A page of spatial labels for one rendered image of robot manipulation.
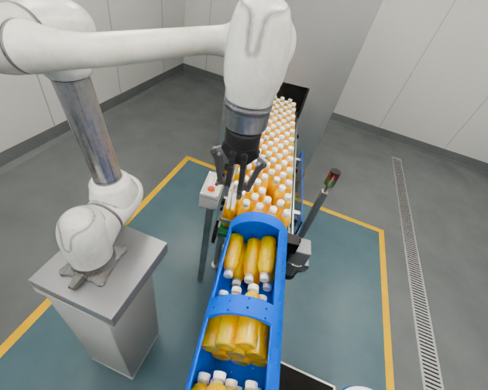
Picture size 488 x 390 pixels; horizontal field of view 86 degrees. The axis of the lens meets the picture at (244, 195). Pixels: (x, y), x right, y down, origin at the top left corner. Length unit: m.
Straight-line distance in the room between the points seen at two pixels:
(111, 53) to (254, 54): 0.29
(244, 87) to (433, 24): 4.73
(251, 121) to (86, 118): 0.58
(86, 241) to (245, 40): 0.80
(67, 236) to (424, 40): 4.95
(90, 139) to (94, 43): 0.42
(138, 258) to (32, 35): 0.83
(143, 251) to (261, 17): 1.00
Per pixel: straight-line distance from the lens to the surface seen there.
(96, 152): 1.00
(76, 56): 0.64
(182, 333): 2.19
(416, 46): 5.13
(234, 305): 0.95
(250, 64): 0.45
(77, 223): 1.02
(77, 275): 1.18
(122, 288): 1.15
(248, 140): 0.52
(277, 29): 0.45
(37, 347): 2.35
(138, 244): 1.24
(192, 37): 0.64
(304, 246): 1.64
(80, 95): 0.92
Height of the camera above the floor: 2.08
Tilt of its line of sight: 43 degrees down
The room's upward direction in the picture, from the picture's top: 14 degrees clockwise
